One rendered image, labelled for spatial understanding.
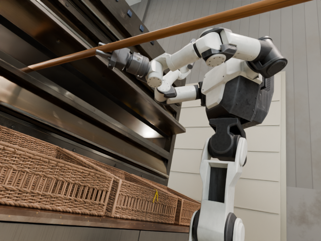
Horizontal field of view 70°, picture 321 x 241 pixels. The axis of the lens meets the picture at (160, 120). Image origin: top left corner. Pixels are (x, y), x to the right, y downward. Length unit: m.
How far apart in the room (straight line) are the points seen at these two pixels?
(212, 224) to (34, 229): 0.59
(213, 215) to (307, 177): 3.08
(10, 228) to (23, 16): 0.98
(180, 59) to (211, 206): 0.59
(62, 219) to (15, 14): 0.99
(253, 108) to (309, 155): 2.96
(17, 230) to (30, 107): 0.72
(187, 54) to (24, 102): 0.83
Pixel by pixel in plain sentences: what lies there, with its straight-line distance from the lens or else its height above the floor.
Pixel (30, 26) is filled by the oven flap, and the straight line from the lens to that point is 1.41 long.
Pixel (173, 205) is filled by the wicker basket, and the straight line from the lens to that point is 1.43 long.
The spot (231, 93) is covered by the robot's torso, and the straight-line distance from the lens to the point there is 1.07.
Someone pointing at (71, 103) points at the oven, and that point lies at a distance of 1.46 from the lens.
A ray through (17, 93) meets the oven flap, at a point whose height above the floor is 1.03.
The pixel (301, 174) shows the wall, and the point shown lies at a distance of 3.96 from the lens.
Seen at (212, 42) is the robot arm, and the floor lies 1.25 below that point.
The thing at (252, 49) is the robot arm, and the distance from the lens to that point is 1.01.
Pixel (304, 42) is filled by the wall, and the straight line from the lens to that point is 5.04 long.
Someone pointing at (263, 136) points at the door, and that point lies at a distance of 4.12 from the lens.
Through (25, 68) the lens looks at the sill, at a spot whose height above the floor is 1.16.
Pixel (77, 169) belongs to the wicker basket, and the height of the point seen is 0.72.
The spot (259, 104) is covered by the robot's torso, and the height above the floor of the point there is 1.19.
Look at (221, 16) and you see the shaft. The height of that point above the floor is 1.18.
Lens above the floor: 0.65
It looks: 21 degrees up
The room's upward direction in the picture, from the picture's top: 12 degrees clockwise
